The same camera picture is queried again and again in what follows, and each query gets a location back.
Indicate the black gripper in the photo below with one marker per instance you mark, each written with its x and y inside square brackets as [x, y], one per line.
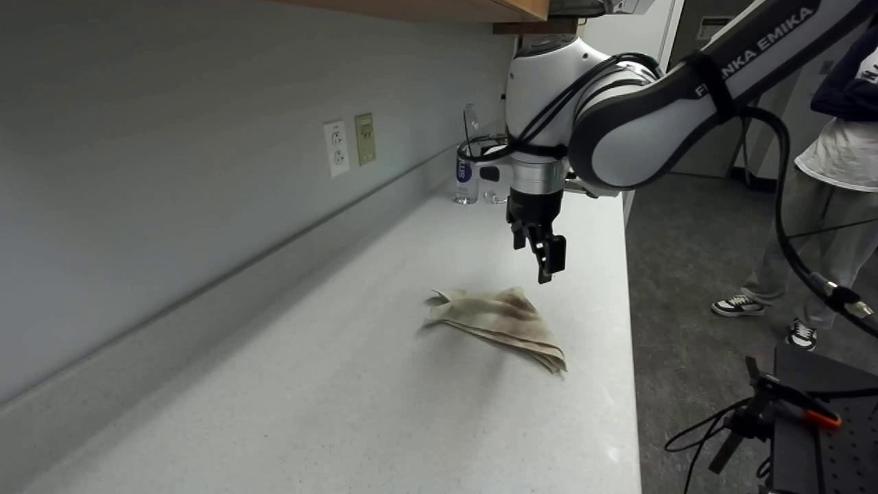
[536, 208]

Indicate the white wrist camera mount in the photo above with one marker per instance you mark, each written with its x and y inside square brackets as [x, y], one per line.
[595, 188]

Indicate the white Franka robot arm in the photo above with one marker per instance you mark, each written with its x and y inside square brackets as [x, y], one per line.
[640, 126]

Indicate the black perforated stand plate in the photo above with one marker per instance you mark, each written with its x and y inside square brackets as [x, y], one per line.
[833, 457]

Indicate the beige wall switch plate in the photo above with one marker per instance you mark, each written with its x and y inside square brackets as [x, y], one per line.
[367, 138]

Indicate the stained beige towel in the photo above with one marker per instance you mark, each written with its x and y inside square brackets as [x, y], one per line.
[504, 320]

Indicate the clear plastic water bottle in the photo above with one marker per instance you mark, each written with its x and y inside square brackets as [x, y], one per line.
[468, 188]

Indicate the white wall outlet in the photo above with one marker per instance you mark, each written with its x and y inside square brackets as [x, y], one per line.
[335, 149]

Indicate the white black sneaker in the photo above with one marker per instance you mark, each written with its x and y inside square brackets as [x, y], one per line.
[739, 304]
[802, 336]

